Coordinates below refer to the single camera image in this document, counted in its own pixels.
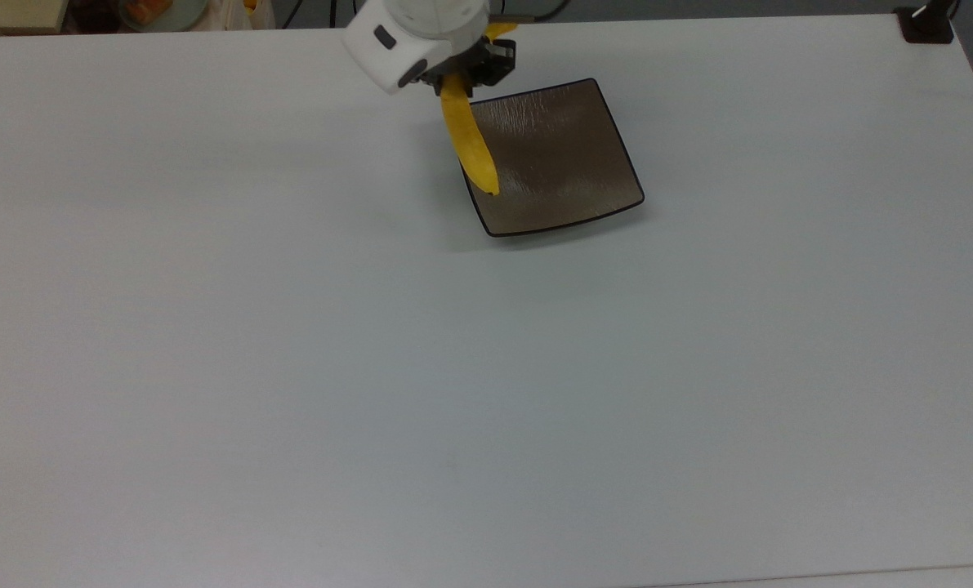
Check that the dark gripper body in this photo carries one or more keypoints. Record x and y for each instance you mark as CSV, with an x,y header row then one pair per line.
x,y
478,72

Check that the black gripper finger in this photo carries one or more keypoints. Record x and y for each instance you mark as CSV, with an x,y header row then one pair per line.
x,y
502,61
432,85

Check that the yellow banana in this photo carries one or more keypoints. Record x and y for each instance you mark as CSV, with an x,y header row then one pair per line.
x,y
471,143

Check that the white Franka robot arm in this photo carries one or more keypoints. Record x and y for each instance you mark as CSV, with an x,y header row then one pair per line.
x,y
417,33

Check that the square brown ceramic plate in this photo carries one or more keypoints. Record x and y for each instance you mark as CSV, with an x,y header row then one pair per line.
x,y
568,155

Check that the clear plastic bag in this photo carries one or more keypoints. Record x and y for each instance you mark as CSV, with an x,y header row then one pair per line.
x,y
241,12

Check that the teal bowl with orange items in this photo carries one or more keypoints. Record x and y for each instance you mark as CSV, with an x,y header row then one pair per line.
x,y
163,12

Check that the beige cardboard box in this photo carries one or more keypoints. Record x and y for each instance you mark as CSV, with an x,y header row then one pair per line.
x,y
12,15

